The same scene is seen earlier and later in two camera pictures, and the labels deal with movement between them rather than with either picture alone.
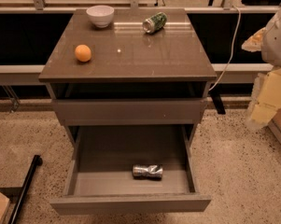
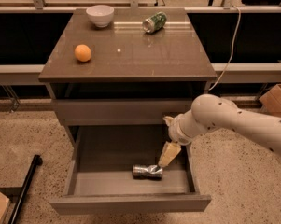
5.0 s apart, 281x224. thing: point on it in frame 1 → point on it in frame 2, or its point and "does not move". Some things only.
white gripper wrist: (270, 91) → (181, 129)
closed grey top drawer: (95, 112) does not move
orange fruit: (82, 53) does not move
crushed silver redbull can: (147, 171) does not move
